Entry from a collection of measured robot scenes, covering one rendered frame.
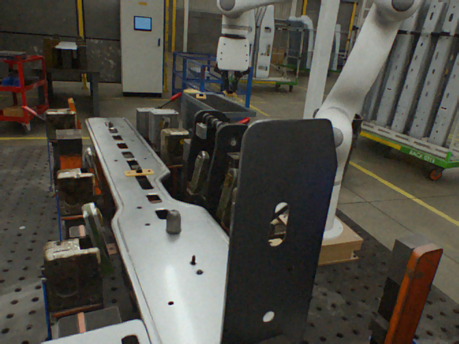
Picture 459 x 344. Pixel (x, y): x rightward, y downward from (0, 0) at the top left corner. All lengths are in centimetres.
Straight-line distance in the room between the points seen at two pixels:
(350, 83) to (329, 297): 64
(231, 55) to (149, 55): 663
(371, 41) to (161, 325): 92
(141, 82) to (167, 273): 726
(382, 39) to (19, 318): 122
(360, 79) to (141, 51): 683
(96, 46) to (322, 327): 795
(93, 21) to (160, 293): 807
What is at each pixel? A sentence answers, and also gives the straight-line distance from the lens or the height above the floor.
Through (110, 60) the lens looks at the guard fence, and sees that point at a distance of 858.
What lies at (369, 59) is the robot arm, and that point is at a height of 137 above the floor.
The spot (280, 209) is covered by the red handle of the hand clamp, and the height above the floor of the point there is 109.
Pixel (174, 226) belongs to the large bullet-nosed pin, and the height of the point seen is 102.
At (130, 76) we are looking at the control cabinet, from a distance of 781.
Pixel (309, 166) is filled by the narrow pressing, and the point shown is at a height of 129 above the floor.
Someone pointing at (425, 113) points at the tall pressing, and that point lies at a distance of 531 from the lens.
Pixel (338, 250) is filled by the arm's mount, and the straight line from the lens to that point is 132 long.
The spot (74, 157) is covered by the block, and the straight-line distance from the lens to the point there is 137.
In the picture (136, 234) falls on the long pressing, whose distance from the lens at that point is 79.
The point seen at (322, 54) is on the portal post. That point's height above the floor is 125.
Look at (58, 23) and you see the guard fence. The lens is 859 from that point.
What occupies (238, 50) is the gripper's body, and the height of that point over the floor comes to 136.
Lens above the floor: 141
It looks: 21 degrees down
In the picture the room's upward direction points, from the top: 5 degrees clockwise
